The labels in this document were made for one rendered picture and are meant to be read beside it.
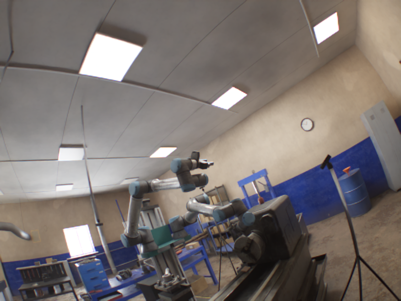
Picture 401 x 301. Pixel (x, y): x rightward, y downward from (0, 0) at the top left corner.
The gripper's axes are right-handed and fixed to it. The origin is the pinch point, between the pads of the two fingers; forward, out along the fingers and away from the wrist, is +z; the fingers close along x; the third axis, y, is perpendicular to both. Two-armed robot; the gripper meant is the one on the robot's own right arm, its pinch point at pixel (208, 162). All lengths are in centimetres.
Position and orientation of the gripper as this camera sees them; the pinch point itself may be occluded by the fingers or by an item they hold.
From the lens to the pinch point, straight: 137.8
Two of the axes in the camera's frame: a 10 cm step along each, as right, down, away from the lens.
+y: -1.8, 9.7, 1.7
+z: 6.5, -0.1, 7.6
